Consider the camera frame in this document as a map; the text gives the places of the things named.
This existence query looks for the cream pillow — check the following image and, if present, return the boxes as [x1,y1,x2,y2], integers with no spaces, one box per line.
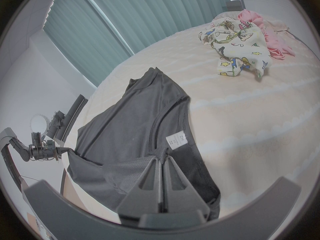
[212,10,290,32]

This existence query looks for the bed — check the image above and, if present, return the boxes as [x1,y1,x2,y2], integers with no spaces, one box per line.
[60,0,320,221]

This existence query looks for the black T-shirt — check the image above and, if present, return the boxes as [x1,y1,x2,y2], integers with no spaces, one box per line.
[67,67,222,221]

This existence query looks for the dark grey draped cloth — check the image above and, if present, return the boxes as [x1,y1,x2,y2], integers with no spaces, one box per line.
[49,110,66,137]

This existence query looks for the black chest of drawers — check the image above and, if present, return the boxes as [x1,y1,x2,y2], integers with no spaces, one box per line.
[54,95,88,142]

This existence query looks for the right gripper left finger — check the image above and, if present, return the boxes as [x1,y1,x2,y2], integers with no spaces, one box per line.
[117,156,160,226]

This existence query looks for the blue-green curtain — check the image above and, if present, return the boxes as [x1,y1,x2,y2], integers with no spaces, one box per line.
[77,0,232,57]
[42,0,133,88]

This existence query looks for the white printed garment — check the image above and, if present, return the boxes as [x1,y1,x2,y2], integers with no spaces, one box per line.
[199,19,273,79]

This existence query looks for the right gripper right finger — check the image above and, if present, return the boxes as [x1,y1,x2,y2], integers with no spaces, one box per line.
[161,155,210,222]

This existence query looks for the pink garment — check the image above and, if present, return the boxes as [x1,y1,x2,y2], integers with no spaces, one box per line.
[237,9,295,61]

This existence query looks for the grey bedside table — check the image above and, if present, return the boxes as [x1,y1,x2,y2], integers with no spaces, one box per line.
[226,0,242,11]

